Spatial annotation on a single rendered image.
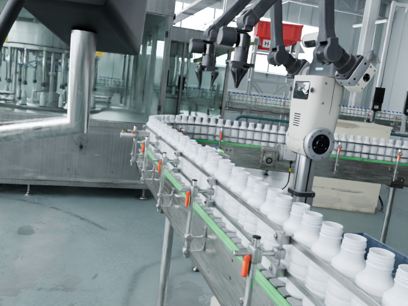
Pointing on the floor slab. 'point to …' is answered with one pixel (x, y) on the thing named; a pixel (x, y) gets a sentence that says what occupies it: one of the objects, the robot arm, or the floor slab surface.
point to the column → (365, 42)
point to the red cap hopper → (262, 30)
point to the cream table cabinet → (324, 200)
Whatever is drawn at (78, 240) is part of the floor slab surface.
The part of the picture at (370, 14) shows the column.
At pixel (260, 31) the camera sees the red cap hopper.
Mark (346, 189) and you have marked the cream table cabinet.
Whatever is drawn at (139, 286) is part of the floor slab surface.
